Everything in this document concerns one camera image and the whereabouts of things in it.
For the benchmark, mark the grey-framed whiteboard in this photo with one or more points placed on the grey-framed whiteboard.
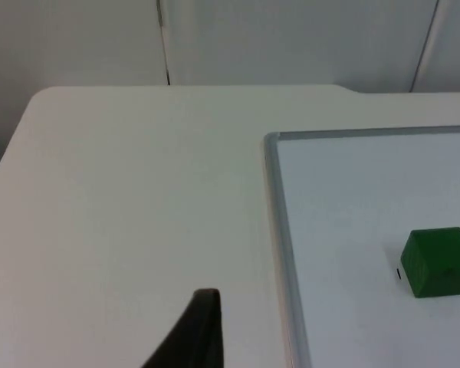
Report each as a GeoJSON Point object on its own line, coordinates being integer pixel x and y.
{"type": "Point", "coordinates": [349, 214]}

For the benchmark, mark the green cube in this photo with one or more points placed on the green cube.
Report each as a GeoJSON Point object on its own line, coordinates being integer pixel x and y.
{"type": "Point", "coordinates": [437, 264]}

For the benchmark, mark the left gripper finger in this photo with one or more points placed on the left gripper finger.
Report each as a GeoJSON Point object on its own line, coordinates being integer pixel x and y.
{"type": "Point", "coordinates": [199, 337]}

